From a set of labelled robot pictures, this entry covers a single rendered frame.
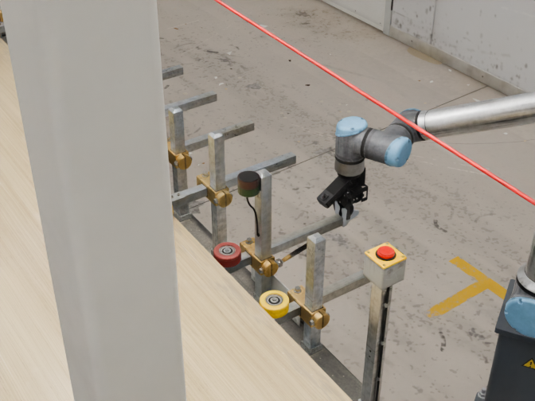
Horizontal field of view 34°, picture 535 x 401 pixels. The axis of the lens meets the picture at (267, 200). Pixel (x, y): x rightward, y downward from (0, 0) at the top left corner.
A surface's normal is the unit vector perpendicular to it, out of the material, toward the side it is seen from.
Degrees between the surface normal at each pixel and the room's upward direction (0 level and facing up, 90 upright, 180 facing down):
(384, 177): 0
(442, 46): 90
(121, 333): 90
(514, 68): 90
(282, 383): 0
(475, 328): 0
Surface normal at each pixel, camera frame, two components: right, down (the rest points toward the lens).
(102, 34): 0.55, 0.48
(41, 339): 0.00, -0.81
